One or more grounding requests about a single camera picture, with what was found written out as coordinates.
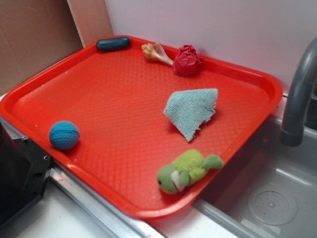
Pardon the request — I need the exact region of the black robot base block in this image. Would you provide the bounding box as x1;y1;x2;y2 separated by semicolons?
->
0;125;53;228

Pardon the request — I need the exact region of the crumpled red paper ball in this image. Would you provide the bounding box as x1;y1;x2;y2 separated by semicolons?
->
173;45;204;76

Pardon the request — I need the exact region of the blue textured ball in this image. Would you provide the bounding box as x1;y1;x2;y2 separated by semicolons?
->
49;120;80;150

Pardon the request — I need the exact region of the red plastic tray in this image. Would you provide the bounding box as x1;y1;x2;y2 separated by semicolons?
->
0;37;283;220

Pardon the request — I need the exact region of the light blue terry cloth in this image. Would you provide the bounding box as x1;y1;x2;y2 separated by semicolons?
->
163;88;218;142

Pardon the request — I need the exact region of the green plush turtle toy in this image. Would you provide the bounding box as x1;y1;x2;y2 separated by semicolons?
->
157;149;224;194

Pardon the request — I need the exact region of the tan conch seashell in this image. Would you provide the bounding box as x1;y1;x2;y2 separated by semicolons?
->
141;43;174;66

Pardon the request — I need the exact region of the dark teal oval capsule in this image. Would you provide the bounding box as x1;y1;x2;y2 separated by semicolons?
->
96;36;131;52

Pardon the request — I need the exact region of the grey plastic sink basin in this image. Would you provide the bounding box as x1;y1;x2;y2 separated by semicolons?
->
194;114;317;238

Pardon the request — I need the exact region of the grey curved faucet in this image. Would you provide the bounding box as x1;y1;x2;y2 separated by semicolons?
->
280;39;317;147

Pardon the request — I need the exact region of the brown cardboard panel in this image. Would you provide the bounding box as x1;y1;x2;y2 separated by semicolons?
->
0;0;112;95

